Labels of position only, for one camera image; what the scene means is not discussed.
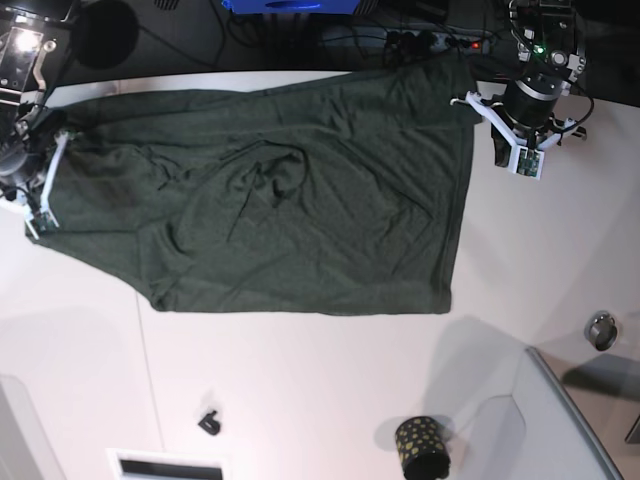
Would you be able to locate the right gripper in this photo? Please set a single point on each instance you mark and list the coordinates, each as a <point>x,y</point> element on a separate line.
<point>29,165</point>

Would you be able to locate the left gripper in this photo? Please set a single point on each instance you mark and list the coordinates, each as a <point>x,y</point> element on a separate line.
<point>527,109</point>

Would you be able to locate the dark green t-shirt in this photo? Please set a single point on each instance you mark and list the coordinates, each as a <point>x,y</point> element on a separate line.
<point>341,196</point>

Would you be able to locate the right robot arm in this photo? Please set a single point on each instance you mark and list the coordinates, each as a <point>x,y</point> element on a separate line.
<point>25,46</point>

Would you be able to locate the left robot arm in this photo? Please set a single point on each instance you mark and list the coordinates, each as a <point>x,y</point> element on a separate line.
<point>548,42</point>

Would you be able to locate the black round stool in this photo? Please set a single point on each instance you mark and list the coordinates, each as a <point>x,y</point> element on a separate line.
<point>105,34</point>

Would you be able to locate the round metal table grommet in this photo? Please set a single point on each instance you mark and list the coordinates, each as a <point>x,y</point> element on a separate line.
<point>601,330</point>

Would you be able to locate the white rectangular table slot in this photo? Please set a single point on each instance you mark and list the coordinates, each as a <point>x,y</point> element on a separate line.
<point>134,464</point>

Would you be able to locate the small black plastic clip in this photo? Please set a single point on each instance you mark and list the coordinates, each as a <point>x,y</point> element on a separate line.
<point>210,424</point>

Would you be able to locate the blue plastic box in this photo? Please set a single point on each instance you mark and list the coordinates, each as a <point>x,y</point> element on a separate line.
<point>244,7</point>

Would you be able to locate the black cup with gold dots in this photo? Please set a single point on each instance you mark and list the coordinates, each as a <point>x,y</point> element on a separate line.
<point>422,449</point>

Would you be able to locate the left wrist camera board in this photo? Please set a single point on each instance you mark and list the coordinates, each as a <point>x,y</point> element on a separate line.
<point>526,162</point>

